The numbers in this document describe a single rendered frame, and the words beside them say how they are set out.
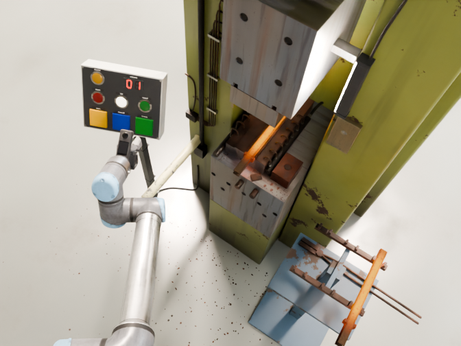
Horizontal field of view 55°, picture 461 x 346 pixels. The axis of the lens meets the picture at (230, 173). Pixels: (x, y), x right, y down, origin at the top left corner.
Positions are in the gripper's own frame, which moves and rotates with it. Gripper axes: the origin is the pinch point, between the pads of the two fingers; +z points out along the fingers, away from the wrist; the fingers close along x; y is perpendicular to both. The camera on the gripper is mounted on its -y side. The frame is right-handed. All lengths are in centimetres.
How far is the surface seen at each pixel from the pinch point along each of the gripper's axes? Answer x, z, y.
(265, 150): 53, 12, 2
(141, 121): -0.9, 10.3, -1.9
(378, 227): 135, 78, 78
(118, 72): -11.3, 11.1, -21.2
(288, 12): 50, -31, -63
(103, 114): -17.3, 10.3, -1.7
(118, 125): -11.0, 10.3, 2.3
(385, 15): 75, -30, -66
